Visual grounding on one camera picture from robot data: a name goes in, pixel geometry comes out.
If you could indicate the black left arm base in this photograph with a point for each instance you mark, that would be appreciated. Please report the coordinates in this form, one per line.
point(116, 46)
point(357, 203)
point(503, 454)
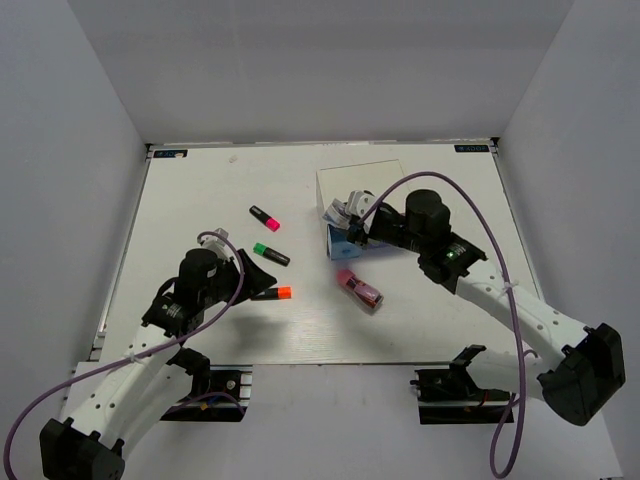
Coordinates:
point(221, 397)

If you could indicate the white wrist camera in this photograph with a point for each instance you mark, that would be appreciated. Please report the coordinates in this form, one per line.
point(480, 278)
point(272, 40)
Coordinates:
point(215, 241)
point(360, 205)

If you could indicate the green highlighter marker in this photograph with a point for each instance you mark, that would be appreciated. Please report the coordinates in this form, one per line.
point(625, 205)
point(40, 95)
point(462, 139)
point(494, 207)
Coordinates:
point(271, 254)

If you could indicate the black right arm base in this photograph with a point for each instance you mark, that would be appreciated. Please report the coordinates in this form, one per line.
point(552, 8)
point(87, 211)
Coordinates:
point(447, 397)

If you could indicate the corner logo sticker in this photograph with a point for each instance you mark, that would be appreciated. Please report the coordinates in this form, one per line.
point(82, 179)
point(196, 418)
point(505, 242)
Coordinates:
point(170, 153)
point(471, 148)

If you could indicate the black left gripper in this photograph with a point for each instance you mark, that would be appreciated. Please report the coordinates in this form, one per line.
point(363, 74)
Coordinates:
point(255, 280)

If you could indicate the right corner logo sticker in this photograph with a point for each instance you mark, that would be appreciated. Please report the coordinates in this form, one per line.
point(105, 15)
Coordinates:
point(471, 148)

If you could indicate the white pastel drawer box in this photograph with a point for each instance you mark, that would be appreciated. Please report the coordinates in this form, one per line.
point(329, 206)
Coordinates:
point(346, 193)

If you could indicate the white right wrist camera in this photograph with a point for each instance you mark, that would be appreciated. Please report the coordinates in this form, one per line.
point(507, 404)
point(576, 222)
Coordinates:
point(360, 205)

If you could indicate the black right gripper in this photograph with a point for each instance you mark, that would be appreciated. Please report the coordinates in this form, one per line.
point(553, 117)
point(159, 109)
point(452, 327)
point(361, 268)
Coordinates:
point(361, 237)

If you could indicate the left corner logo sticker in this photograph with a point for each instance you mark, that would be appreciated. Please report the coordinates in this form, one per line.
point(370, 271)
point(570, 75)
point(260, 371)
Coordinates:
point(170, 153)

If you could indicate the pink highlighter marker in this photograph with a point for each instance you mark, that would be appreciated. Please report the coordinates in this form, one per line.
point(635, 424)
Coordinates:
point(264, 218)

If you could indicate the orange highlighter marker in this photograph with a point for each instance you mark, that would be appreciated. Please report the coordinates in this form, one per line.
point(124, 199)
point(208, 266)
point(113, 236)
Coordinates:
point(274, 293)

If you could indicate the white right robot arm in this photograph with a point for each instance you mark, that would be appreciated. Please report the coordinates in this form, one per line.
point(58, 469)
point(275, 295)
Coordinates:
point(579, 367)

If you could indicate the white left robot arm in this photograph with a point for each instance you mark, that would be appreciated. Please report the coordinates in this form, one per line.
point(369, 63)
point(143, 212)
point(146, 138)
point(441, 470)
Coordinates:
point(156, 371)

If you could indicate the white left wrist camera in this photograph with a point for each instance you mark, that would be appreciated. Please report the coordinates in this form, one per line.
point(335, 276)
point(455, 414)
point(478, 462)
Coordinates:
point(215, 241)

